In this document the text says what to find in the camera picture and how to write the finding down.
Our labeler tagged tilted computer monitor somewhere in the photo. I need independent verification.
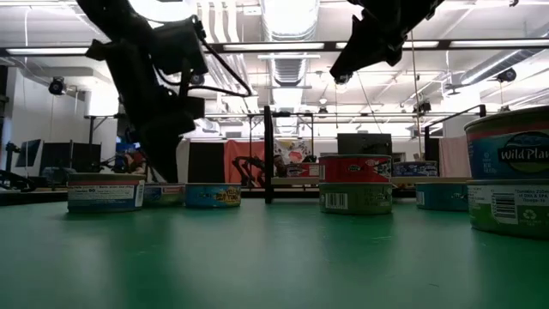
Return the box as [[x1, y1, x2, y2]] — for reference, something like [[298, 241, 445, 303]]
[[15, 137, 44, 168]]

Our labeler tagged green Bumble Bee tuna can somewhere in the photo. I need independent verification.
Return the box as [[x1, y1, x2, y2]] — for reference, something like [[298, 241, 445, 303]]
[[143, 183, 187, 209]]

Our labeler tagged large green tuna can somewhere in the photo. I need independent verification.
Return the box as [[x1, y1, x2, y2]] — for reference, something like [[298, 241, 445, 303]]
[[466, 178, 549, 240]]

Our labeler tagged black metal shelf frame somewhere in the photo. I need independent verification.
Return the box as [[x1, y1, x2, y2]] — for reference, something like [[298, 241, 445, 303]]
[[262, 104, 488, 205]]

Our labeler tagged blue red tuna can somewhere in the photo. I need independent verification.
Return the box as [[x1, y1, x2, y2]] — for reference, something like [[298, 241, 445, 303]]
[[67, 173, 148, 215]]

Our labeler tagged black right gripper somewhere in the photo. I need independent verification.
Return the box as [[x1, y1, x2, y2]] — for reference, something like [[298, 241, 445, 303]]
[[329, 0, 445, 82]]

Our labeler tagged teal tuna can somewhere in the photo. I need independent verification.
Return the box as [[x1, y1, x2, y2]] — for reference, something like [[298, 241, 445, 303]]
[[414, 182, 469, 212]]

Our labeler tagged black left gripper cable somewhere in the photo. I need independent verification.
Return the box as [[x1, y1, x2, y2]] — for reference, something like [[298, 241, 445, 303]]
[[192, 29, 253, 99]]

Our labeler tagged wide black panel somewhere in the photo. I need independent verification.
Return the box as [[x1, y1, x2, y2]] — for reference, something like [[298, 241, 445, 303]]
[[337, 132, 393, 156]]

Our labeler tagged orange curtain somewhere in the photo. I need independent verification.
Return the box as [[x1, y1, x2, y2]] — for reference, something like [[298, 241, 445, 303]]
[[224, 139, 266, 185]]

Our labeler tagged black monitor back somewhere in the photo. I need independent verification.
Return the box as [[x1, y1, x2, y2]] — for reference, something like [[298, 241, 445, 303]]
[[42, 141, 103, 173]]

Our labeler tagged thin hanging cable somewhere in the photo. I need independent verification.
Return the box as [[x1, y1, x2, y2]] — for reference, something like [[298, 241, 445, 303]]
[[406, 25, 424, 156]]

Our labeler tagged black table frame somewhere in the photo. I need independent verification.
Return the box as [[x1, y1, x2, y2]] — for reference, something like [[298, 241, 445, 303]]
[[0, 169, 430, 205]]

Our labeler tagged black partition panel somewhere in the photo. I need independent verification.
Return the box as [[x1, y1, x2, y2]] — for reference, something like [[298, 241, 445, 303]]
[[188, 141, 226, 185]]

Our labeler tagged green table mat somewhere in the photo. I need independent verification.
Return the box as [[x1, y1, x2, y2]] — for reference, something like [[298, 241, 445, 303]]
[[0, 195, 549, 309]]

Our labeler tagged white ceiling duct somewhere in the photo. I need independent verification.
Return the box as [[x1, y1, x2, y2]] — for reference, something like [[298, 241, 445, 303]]
[[259, 0, 321, 87]]

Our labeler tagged white curtain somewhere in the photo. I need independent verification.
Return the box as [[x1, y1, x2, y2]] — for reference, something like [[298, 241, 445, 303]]
[[175, 137, 190, 184]]

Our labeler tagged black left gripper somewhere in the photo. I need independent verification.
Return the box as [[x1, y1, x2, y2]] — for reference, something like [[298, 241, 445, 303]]
[[85, 17, 209, 184]]

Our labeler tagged colourful poster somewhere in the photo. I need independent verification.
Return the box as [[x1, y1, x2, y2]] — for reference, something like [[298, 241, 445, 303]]
[[274, 137, 312, 164]]

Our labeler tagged blue Wild Planet can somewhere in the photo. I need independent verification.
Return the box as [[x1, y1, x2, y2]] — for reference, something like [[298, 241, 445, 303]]
[[463, 106, 549, 181]]

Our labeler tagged beige curtain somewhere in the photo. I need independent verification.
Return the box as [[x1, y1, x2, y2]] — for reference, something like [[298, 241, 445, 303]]
[[437, 136, 473, 179]]

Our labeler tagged black background rack frame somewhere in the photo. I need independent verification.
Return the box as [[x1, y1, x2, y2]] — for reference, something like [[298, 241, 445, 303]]
[[85, 112, 117, 175]]

